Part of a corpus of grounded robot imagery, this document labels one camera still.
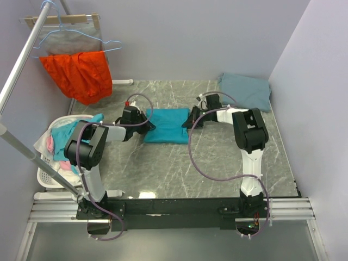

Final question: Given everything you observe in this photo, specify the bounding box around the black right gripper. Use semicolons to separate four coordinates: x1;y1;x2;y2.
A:
183;105;212;128

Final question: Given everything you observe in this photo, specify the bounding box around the turquoise t-shirt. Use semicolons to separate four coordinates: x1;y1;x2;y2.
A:
144;108;190;144

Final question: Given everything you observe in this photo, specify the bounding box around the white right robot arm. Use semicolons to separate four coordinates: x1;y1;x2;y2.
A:
188;107;269;217

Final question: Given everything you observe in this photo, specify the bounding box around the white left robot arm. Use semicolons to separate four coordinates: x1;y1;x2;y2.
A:
64;110;156;219

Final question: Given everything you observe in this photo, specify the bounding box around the folded grey-blue t-shirt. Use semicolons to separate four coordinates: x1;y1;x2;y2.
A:
217;73;271;112

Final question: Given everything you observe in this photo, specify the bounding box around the orange hanging shirt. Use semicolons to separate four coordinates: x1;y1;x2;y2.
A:
39;51;113;105

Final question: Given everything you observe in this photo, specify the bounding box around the pile of laundry clothes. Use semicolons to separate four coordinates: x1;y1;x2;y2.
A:
34;114;104;185

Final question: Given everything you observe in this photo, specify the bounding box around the grey hanging cloth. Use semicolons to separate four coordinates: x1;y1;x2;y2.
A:
38;23;104;55

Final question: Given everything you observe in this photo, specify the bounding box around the silver clothes rack pole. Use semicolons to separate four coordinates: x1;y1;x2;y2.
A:
1;3;82;201

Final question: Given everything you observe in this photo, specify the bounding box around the wooden hanger bar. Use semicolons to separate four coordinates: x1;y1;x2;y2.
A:
19;13;101;29

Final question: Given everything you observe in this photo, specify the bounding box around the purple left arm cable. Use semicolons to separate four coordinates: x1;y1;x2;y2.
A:
76;94;154;242

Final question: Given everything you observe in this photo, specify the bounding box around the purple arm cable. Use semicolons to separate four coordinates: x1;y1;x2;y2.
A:
76;94;154;242
188;91;271;240

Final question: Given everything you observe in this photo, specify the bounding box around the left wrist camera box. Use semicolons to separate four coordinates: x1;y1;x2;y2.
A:
120;101;141;125

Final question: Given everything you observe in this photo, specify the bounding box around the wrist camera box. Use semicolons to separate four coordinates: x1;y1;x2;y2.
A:
120;101;141;125
197;94;222;111

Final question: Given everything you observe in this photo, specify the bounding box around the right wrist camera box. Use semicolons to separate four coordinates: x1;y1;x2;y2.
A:
197;94;222;111

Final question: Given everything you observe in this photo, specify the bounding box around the white table edge bracket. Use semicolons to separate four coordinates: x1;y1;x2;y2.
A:
112;79;134;85

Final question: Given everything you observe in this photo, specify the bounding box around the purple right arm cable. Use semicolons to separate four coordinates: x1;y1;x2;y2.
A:
188;91;271;240

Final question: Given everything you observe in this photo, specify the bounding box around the white front table bracket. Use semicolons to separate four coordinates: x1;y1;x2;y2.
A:
34;189;125;201

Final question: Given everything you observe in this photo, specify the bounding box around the light blue wire hanger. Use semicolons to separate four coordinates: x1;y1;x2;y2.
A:
33;1;122;55

